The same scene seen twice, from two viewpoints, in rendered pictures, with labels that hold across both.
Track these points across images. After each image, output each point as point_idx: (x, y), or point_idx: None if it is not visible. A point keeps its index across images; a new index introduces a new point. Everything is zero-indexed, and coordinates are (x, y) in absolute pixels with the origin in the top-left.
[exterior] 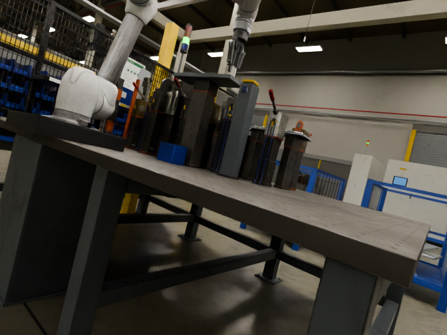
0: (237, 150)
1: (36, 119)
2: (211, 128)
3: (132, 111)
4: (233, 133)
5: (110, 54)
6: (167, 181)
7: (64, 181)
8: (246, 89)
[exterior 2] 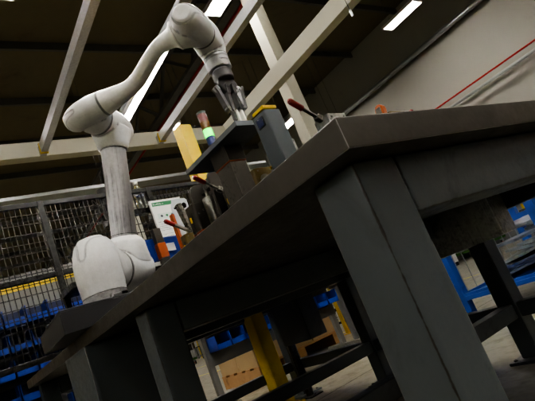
0: None
1: (59, 319)
2: None
3: None
4: None
5: (109, 205)
6: (173, 262)
7: (133, 376)
8: (261, 122)
